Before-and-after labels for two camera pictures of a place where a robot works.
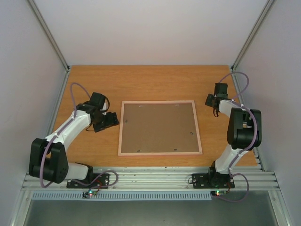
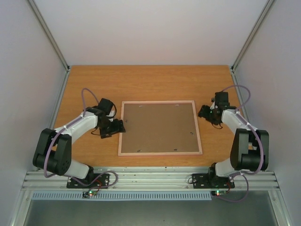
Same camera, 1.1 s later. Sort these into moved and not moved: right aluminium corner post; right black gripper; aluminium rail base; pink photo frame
Moved: right black gripper
Not moved: pink photo frame; right aluminium corner post; aluminium rail base
